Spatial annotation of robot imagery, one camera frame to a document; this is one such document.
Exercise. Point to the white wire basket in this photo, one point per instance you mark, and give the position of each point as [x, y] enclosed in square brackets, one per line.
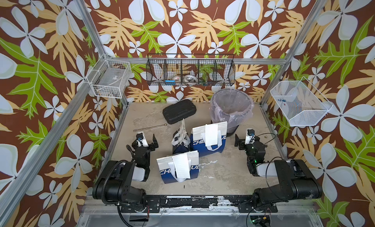
[109, 77]
[301, 103]

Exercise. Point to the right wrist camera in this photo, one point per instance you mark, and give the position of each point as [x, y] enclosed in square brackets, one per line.
[248, 139]

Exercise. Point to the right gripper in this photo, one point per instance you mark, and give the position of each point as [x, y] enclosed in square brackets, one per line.
[237, 140]

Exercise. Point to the tape roll in basket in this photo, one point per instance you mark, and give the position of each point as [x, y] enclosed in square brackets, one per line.
[190, 79]

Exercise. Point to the thin metal rod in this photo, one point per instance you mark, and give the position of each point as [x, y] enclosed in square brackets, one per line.
[151, 127]

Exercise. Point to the white wire basket right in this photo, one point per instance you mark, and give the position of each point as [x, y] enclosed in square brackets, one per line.
[301, 103]

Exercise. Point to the white receipt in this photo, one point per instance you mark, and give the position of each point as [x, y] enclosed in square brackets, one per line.
[181, 166]
[211, 134]
[182, 136]

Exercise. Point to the white wire basket left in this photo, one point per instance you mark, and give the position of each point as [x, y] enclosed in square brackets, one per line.
[109, 77]

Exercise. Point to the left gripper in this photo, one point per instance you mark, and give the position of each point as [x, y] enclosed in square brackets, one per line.
[152, 148]

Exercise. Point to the front blue takeout bag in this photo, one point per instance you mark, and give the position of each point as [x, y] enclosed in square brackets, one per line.
[166, 168]

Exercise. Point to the black wire basket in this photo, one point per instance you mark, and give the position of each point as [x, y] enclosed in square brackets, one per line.
[209, 69]

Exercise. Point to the blue takeout bag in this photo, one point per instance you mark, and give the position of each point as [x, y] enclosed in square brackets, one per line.
[198, 144]
[166, 168]

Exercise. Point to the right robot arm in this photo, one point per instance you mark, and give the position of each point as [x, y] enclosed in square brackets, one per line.
[286, 180]

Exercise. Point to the small middle blue bag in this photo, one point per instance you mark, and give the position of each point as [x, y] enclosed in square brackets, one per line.
[179, 148]

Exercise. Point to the right blue takeout bag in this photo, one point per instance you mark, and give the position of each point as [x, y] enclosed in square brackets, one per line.
[198, 144]

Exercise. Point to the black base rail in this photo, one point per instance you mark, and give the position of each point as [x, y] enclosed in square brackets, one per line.
[157, 203]

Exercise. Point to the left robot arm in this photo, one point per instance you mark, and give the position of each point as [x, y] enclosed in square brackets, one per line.
[113, 187]

